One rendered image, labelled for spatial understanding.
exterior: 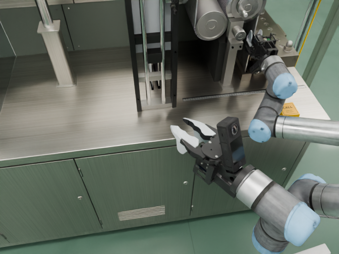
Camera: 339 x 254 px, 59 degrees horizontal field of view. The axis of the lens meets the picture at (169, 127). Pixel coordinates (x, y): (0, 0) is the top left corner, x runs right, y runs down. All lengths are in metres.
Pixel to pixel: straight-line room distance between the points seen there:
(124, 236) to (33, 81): 1.02
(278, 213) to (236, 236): 1.33
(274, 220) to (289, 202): 0.04
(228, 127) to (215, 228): 1.38
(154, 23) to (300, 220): 0.72
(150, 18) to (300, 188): 0.66
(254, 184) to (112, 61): 1.04
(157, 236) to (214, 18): 1.27
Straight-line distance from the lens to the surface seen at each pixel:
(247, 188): 0.63
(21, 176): 1.35
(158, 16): 1.02
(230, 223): 1.97
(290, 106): 1.30
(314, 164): 2.38
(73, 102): 1.32
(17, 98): 1.43
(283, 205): 0.62
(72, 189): 1.42
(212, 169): 0.67
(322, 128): 1.00
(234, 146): 0.63
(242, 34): 1.15
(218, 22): 1.20
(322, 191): 0.74
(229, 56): 1.25
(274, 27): 1.54
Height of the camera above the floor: 1.78
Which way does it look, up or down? 49 degrees down
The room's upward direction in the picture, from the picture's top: straight up
